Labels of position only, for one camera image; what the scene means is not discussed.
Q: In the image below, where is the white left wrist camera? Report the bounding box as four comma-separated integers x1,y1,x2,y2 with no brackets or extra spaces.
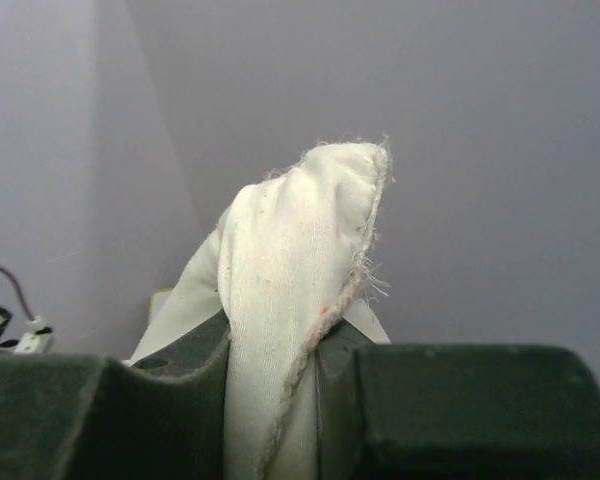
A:
13,316,54,354

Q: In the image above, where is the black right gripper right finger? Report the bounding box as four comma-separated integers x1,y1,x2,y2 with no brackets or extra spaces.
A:
316,323,600,479

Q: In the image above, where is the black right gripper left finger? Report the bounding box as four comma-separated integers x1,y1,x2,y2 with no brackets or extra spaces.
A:
0,313,230,479

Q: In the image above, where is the white pillow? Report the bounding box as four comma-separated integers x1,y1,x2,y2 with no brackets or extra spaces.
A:
133,141,392,479

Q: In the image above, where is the small whiteboard wooden frame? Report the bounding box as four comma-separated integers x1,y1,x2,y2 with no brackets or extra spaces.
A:
148,288,172,323

